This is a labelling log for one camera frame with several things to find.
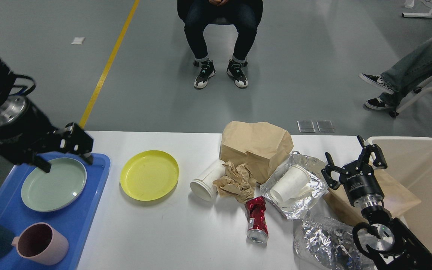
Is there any floor socket plate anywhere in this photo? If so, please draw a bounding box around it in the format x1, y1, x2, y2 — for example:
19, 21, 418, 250
297, 121, 316, 133
316, 121, 335, 133

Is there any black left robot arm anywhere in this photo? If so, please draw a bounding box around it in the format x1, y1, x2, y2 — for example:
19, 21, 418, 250
0, 59, 94, 173

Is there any white paper cup lying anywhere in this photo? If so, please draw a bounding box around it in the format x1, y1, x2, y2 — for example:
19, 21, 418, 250
190, 159, 226, 202

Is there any crumpled aluminium foil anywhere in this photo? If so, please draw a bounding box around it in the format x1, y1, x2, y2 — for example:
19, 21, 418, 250
293, 212, 375, 270

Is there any floor socket plate right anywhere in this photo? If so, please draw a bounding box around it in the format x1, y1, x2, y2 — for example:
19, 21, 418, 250
316, 121, 335, 133

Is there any pale green plate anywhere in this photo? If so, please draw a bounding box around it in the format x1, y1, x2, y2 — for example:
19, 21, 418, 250
21, 157, 87, 212

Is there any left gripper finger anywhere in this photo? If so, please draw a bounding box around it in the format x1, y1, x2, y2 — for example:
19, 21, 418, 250
57, 122, 94, 165
0, 145, 51, 173

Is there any beige plastic bin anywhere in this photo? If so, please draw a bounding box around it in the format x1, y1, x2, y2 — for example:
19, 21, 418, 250
366, 136, 432, 253

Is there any crushed red soda can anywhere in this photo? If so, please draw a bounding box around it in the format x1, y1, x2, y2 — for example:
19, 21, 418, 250
244, 196, 269, 244

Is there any seated person in jeans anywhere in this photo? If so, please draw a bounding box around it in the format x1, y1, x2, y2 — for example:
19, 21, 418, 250
358, 37, 432, 110

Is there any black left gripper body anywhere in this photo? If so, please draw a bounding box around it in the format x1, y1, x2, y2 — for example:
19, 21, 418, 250
0, 96, 58, 155

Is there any white paper cup on foil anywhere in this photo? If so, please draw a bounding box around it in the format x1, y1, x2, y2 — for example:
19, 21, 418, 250
269, 165, 311, 204

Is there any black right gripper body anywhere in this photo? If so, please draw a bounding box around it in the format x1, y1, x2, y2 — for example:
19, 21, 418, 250
339, 160, 384, 207

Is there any large brown paper bag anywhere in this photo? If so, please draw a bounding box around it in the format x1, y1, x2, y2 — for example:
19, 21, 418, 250
219, 121, 294, 184

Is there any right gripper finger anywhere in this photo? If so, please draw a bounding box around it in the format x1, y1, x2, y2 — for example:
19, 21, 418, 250
357, 135, 388, 171
321, 152, 348, 191

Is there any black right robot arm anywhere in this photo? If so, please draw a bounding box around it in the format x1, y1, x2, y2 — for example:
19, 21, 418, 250
321, 135, 432, 270

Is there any crumpled brown paper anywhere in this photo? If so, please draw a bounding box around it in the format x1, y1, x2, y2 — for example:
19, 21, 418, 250
212, 161, 257, 204

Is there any floor socket plate left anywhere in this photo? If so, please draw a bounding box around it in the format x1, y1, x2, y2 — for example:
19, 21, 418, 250
297, 121, 316, 133

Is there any seated person in black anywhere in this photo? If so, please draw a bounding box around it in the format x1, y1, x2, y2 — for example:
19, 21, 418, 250
176, 0, 265, 89

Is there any yellow plastic plate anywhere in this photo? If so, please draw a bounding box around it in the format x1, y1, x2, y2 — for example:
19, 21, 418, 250
120, 150, 179, 201

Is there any aluminium foil tray sheet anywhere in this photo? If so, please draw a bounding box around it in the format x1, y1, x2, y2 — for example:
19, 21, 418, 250
259, 151, 329, 219

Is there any white table leg base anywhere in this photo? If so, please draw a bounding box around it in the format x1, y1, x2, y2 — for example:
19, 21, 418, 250
402, 0, 432, 19

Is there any flat brown paper bag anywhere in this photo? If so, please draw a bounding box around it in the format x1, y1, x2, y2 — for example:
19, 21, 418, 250
323, 169, 422, 226

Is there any pink mug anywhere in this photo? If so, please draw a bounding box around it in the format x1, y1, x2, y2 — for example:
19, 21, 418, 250
11, 222, 69, 266

